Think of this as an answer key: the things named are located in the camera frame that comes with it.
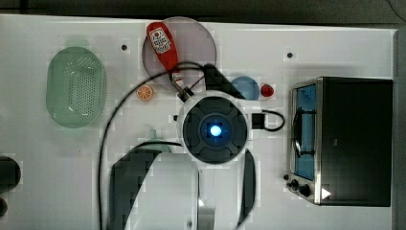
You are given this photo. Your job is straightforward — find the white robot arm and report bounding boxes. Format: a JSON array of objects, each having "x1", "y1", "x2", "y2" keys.
[{"x1": 106, "y1": 64, "x2": 257, "y2": 230}]

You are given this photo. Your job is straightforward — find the green plastic colander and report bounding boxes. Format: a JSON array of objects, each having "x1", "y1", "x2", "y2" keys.
[{"x1": 46, "y1": 39, "x2": 106, "y2": 128}]

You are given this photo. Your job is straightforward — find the red plush ketchup bottle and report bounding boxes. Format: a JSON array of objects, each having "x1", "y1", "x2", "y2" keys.
[{"x1": 147, "y1": 22, "x2": 183, "y2": 84}]

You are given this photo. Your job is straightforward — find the silver black toaster oven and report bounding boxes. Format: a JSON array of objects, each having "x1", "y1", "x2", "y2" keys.
[{"x1": 284, "y1": 77, "x2": 393, "y2": 207}]

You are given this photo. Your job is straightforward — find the grey round plate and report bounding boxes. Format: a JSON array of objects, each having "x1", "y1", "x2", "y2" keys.
[{"x1": 142, "y1": 17, "x2": 216, "y2": 77}]

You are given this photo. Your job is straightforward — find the orange slice toy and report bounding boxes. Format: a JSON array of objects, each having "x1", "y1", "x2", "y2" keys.
[{"x1": 137, "y1": 84, "x2": 154, "y2": 102}]

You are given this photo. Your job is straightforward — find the black round container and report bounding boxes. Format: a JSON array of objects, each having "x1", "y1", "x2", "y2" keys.
[{"x1": 0, "y1": 156, "x2": 21, "y2": 194}]

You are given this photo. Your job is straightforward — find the red strawberry toy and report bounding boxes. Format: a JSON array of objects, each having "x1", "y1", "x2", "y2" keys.
[{"x1": 260, "y1": 83, "x2": 274, "y2": 98}]

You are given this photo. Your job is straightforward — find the blue plastic cup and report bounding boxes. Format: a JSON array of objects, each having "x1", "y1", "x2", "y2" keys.
[{"x1": 232, "y1": 76, "x2": 259, "y2": 101}]

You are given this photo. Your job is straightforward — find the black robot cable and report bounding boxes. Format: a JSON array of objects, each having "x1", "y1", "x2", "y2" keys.
[{"x1": 98, "y1": 60, "x2": 205, "y2": 230}]

